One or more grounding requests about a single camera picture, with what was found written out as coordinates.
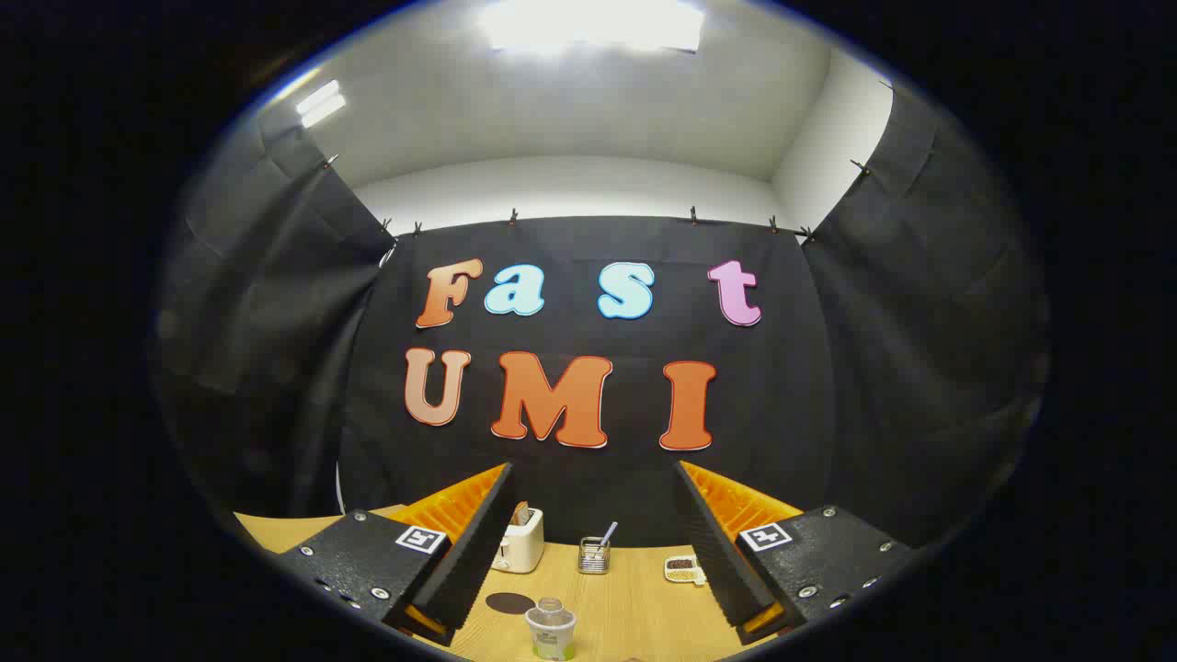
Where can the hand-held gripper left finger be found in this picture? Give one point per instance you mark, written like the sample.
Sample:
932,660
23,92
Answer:
478,542

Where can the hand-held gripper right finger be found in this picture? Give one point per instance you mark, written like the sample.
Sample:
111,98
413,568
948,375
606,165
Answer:
710,542

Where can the dark brown round coaster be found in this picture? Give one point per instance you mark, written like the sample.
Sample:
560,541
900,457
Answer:
508,603

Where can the clear juice bottle white label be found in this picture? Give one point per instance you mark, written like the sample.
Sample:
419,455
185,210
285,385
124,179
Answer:
551,633

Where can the white divided dish with beans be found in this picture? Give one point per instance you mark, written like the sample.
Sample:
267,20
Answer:
682,570

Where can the cream white toaster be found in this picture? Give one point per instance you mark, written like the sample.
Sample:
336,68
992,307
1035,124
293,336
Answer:
520,547

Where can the toast slice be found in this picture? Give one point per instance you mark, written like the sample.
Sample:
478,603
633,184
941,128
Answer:
520,513

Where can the wooden table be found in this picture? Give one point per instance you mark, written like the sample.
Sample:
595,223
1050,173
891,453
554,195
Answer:
634,611

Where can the striped straw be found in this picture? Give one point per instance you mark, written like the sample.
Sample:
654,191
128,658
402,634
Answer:
608,534

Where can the small ceiling light panel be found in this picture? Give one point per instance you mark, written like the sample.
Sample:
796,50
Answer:
320,103

